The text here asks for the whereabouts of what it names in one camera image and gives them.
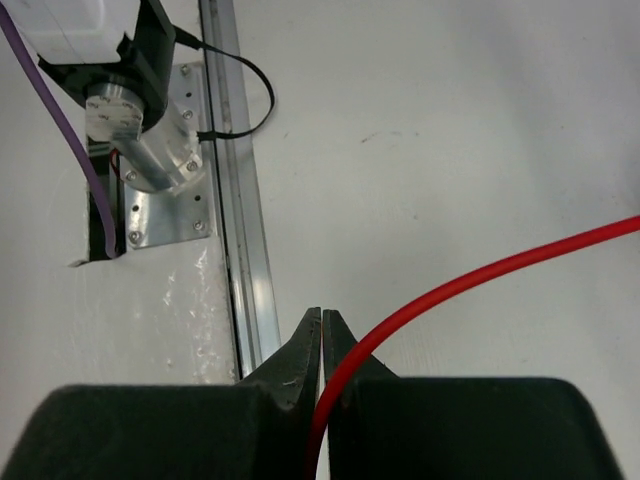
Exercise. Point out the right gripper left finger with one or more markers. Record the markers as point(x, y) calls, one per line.
point(257, 428)

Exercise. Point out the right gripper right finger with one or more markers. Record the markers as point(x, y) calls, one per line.
point(385, 426)

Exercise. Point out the red black headphones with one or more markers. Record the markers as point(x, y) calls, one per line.
point(356, 357)

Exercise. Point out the aluminium mounting rail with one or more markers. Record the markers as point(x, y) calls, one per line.
point(252, 296)

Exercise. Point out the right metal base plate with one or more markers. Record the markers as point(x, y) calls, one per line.
point(169, 194)

